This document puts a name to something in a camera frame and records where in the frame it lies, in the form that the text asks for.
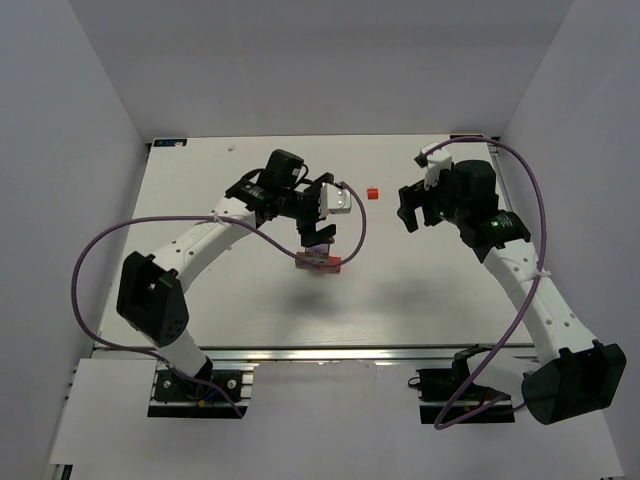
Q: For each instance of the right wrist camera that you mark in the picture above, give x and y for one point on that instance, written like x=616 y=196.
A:
x=433 y=161

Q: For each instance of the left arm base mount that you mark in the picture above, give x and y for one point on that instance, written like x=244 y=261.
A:
x=173 y=397

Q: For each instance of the aluminium table frame rail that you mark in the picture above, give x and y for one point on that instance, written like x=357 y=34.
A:
x=500 y=165

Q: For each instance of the brown block with picture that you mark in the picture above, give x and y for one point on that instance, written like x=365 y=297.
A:
x=301 y=262

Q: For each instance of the green notched block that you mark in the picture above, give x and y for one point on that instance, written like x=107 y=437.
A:
x=319 y=261

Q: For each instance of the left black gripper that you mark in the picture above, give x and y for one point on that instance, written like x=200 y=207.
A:
x=310 y=220

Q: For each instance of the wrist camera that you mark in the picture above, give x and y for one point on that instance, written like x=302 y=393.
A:
x=433 y=161
x=334 y=200

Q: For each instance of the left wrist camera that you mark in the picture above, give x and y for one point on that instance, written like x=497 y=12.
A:
x=334 y=200

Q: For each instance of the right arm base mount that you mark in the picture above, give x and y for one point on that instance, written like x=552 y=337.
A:
x=435 y=386

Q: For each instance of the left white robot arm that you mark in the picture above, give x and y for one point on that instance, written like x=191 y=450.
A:
x=151 y=296

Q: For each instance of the red rectangular block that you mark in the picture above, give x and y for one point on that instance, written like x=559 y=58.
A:
x=334 y=268

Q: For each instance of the left blue label sticker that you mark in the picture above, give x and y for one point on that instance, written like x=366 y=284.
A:
x=169 y=143

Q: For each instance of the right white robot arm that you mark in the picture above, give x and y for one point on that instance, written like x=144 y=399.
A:
x=574 y=372

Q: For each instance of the purple cube block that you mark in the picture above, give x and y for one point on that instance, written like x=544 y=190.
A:
x=320 y=249

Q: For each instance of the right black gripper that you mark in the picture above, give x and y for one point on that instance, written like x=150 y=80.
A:
x=422 y=204

